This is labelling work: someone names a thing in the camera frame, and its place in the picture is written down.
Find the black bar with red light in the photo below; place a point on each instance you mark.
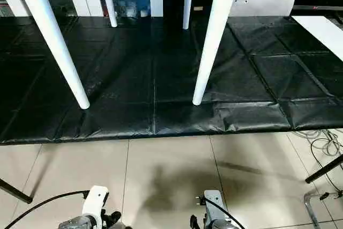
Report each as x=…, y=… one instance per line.
x=321, y=7

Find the metal chair leg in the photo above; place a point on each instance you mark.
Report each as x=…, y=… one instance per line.
x=310, y=213

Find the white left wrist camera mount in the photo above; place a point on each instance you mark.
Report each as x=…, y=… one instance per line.
x=93, y=202

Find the black metal table frame leg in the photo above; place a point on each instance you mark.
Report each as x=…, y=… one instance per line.
x=16, y=192
x=321, y=171

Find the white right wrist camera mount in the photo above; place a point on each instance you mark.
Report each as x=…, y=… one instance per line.
x=214, y=202

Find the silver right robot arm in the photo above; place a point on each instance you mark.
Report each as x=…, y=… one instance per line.
x=225, y=225

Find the white flat board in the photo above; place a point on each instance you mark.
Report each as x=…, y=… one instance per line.
x=319, y=30

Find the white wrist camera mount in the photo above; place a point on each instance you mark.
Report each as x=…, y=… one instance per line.
x=93, y=202
x=214, y=202

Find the black work mat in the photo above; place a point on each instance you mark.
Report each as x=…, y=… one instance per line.
x=147, y=78

